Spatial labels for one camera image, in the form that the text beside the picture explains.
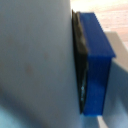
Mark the pink speckled mug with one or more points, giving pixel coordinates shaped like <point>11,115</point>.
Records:
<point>36,56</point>

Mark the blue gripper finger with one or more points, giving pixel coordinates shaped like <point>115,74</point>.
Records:
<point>96,63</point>

